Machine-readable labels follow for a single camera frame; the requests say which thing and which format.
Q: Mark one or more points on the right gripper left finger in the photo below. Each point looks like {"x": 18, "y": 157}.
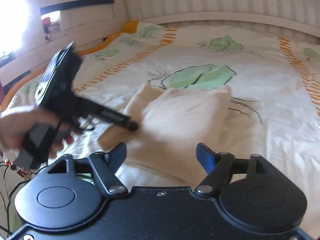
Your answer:
{"x": 104, "y": 167}

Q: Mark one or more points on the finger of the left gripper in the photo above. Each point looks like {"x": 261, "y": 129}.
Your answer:
{"x": 85, "y": 108}

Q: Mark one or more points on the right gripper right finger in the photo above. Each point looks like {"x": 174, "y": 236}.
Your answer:
{"x": 218, "y": 168}

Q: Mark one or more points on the beige knit sweater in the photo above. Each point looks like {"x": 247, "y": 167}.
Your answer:
{"x": 170, "y": 125}

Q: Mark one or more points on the person's left hand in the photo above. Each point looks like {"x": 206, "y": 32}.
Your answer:
{"x": 17, "y": 122}

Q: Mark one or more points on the white leaf-print duvet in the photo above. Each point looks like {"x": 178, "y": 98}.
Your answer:
{"x": 273, "y": 78}

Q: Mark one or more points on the white wooden bed frame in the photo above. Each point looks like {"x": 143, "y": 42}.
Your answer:
{"x": 33, "y": 30}

